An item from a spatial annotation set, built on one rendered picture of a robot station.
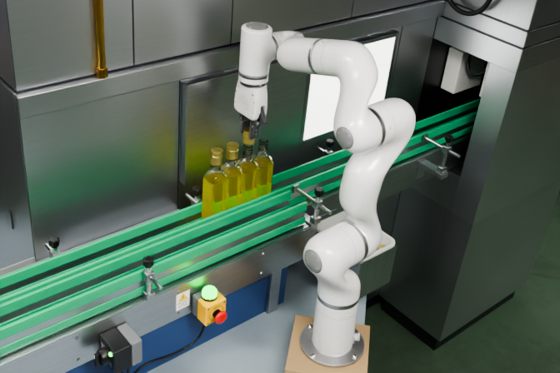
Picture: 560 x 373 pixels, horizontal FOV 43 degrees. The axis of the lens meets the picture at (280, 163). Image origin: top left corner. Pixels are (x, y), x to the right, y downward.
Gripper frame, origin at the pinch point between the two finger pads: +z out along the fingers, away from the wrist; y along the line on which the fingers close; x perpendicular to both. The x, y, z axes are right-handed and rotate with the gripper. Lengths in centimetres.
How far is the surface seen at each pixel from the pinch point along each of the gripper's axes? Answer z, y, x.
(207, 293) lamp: 34.5, 20.3, -27.3
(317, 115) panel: 11.7, -12.6, 39.8
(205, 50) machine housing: -20.1, -15.1, -5.9
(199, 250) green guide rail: 24.1, 13.9, -26.1
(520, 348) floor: 137, 41, 140
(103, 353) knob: 38, 21, -59
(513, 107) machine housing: 11, 22, 107
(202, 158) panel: 13.7, -11.9, -8.1
